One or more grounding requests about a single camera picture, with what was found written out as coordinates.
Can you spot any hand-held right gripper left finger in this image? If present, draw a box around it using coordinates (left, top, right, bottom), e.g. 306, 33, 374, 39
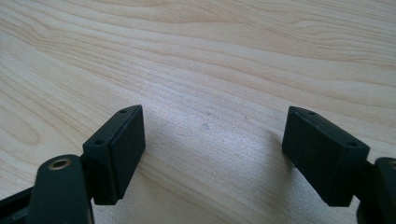
81, 104, 147, 206

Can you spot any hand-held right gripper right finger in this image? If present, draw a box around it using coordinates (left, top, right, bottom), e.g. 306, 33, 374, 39
281, 105, 372, 208

